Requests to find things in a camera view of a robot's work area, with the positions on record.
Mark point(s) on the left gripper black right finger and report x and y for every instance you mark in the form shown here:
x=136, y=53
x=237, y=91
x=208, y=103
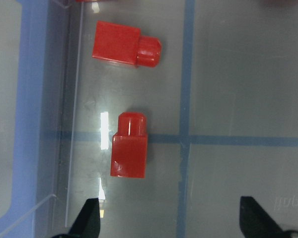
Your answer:
x=255, y=222

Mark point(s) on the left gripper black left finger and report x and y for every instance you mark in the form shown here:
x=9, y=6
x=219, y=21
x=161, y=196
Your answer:
x=87, y=223

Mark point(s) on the red block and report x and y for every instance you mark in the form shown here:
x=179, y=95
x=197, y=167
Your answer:
x=125, y=44
x=129, y=146

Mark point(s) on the clear plastic storage box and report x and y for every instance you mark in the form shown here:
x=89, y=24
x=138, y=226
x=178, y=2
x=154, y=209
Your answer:
x=222, y=118

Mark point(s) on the blue tray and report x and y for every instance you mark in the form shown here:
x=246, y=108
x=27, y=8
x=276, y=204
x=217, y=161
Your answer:
x=33, y=55

